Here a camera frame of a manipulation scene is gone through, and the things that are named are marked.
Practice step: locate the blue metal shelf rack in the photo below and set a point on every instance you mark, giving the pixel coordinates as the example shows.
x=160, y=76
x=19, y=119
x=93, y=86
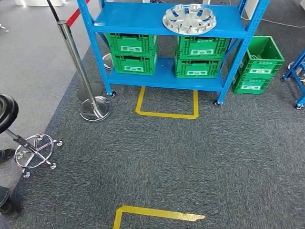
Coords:
x=142, y=19

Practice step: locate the silver wheel hubcap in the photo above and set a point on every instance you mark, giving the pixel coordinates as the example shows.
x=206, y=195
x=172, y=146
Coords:
x=189, y=18

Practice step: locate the blue metal rack frame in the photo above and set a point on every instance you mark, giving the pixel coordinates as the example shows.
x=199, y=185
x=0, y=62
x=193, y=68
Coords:
x=293, y=64

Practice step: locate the black stool chrome base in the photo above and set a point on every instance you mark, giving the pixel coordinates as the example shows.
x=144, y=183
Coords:
x=7, y=109

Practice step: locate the short red barrier belt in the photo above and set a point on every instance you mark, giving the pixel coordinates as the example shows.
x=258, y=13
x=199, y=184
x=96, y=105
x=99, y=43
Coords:
x=76, y=14

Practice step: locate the white panel-leg table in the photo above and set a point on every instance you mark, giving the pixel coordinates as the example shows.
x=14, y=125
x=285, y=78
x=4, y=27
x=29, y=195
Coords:
x=251, y=8

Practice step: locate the black pole stand round base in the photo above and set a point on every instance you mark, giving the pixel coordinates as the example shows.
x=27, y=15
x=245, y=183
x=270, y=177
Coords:
x=82, y=91

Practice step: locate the person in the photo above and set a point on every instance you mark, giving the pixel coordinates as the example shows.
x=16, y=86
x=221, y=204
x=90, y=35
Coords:
x=6, y=155

